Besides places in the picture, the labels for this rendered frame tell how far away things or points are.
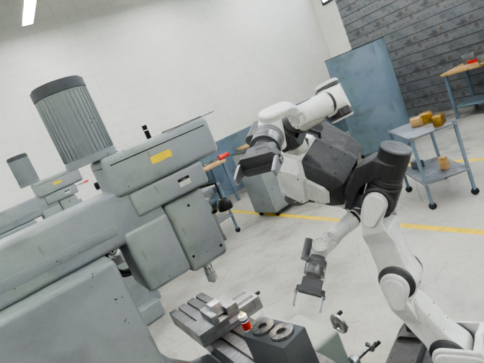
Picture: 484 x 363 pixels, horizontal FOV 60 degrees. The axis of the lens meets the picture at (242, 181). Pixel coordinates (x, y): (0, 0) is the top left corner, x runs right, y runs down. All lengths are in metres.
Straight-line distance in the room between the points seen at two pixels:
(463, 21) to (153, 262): 8.25
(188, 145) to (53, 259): 0.65
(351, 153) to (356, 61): 5.91
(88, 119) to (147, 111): 7.07
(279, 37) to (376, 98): 3.84
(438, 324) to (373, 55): 5.98
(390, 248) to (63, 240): 1.21
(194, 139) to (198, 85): 7.52
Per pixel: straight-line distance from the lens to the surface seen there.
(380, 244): 1.71
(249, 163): 1.08
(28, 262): 1.61
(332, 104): 1.31
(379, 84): 7.48
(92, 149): 1.64
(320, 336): 2.18
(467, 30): 9.24
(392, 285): 1.74
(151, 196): 1.66
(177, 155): 1.69
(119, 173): 1.62
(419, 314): 1.85
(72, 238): 1.62
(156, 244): 1.68
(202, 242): 1.77
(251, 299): 2.14
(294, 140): 1.54
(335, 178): 1.59
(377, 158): 1.58
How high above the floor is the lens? 1.91
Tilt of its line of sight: 11 degrees down
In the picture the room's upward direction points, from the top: 23 degrees counter-clockwise
